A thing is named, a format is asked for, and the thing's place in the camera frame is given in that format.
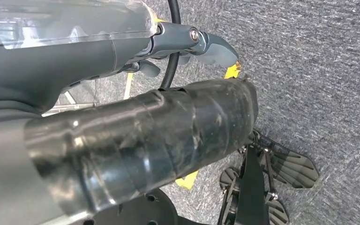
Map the yellow floor tape square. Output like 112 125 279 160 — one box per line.
153 17 241 190

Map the black cable by left hand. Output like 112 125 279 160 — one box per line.
158 0 181 90

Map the black robot leg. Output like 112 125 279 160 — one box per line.
24 78 259 225

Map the black robot foot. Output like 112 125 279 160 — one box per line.
217 128 320 225

